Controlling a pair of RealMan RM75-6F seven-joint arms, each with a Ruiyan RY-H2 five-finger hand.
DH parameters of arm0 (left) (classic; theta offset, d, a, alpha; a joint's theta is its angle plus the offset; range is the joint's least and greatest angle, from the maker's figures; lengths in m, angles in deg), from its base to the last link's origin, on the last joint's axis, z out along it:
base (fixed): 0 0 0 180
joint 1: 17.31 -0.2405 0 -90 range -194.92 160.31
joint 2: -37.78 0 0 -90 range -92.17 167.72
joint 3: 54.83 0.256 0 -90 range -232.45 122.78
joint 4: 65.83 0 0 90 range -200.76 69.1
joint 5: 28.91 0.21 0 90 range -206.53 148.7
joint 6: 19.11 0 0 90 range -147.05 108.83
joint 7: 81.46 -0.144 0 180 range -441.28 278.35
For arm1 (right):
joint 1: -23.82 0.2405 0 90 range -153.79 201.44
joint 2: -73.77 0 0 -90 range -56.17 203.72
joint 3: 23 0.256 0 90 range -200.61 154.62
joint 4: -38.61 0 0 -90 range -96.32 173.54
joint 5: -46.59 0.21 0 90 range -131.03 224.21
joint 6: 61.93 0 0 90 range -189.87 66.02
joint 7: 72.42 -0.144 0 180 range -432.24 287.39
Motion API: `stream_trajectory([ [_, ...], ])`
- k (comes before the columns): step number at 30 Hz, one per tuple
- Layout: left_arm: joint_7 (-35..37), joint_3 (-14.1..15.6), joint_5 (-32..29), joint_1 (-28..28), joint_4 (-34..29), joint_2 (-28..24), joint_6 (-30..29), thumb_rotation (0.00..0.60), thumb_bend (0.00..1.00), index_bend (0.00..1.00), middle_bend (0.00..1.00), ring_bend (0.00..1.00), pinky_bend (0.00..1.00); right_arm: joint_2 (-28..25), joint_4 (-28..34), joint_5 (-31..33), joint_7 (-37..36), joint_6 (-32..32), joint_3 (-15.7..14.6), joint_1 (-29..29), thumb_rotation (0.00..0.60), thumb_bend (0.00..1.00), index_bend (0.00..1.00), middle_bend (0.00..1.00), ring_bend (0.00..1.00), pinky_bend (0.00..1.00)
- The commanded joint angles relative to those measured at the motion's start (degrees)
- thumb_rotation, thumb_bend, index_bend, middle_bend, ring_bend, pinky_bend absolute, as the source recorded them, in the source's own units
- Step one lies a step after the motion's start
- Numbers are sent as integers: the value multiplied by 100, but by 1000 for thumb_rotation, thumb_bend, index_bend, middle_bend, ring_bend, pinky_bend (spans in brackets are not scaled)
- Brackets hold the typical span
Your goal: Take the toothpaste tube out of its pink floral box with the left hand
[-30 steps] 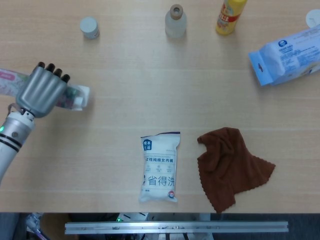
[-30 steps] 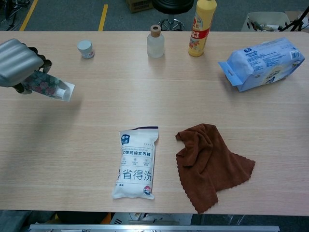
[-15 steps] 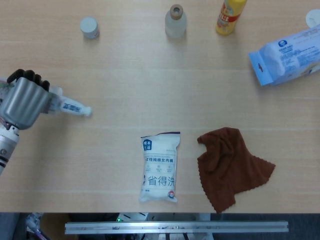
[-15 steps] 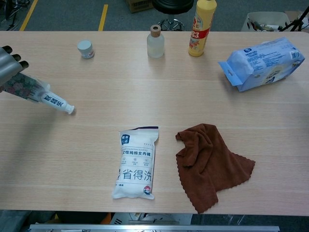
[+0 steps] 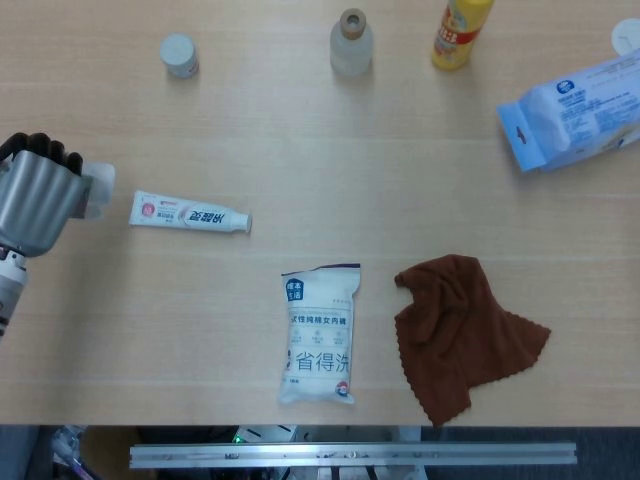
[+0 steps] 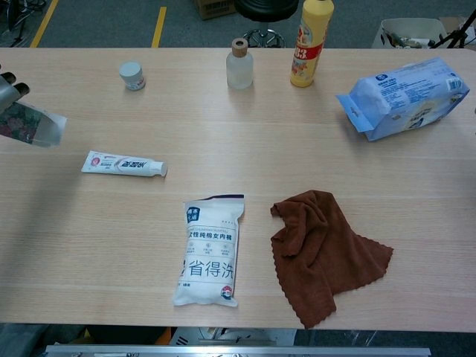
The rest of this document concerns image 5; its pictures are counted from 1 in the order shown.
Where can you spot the aluminium rail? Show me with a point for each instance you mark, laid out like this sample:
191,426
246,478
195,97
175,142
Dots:
350,454

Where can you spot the yellow spray bottle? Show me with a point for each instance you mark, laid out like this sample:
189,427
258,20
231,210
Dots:
457,35

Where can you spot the white toothpaste tube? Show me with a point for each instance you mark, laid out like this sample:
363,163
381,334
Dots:
190,215

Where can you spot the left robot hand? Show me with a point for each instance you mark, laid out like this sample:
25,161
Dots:
35,200

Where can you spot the blue white wipes pack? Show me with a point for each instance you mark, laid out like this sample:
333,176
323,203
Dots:
575,115

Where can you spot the frosted glass bottle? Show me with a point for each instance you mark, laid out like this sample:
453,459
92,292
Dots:
351,45

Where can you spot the white underwear pack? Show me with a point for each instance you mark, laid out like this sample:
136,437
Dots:
317,340

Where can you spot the brown cloth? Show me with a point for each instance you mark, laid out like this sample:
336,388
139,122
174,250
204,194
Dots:
460,335

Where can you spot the small white jar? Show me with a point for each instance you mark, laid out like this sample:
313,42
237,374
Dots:
179,54

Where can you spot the floral toothpaste box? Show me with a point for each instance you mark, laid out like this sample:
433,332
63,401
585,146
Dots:
97,190

